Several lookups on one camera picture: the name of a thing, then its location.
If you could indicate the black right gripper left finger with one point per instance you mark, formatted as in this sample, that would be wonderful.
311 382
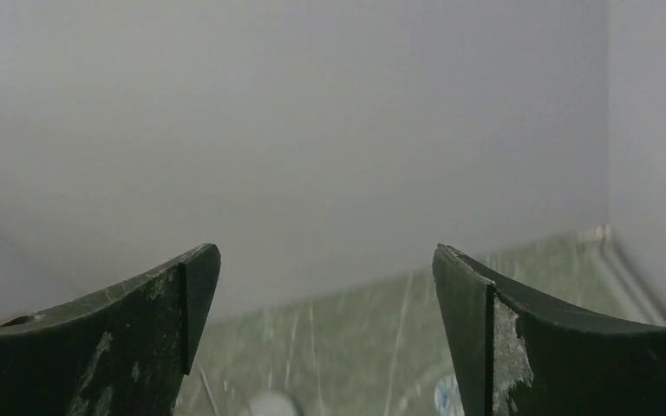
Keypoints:
122 350

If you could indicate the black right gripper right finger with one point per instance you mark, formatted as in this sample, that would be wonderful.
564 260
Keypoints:
519 351

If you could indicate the blue white round tin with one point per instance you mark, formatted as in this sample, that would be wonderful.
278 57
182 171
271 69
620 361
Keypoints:
447 399

